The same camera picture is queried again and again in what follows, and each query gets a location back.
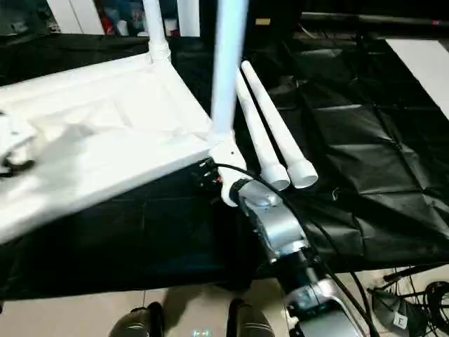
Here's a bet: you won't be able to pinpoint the white plastic table leg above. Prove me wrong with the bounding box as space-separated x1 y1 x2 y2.
209 0 251 145
240 59 320 190
142 0 173 71
234 68 290 192

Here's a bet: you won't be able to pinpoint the white plastic table top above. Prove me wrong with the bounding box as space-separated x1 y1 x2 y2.
0 51 235 249

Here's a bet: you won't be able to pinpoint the dark robot right foot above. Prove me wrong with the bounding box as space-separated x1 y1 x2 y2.
227 298 276 337

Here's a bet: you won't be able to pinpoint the dark robot foot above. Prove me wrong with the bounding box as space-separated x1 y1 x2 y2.
227 298 276 337
110 301 165 337

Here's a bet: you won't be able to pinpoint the black work mat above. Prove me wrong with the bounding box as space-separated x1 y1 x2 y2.
0 33 449 303

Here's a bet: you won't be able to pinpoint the dark robot left foot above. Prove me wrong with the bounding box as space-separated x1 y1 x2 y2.
110 301 165 337

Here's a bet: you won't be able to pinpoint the black cabinet with gold label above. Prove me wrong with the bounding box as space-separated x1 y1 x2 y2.
249 0 449 39

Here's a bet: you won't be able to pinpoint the white display cabinet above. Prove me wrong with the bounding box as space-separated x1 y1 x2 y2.
0 0 203 38

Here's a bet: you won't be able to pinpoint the white flat board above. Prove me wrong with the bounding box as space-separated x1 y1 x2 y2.
384 37 449 121

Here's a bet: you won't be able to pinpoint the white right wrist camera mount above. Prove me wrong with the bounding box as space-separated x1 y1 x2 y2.
208 138 254 208

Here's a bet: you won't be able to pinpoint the tangled black floor cables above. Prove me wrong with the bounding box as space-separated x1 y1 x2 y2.
366 265 449 337

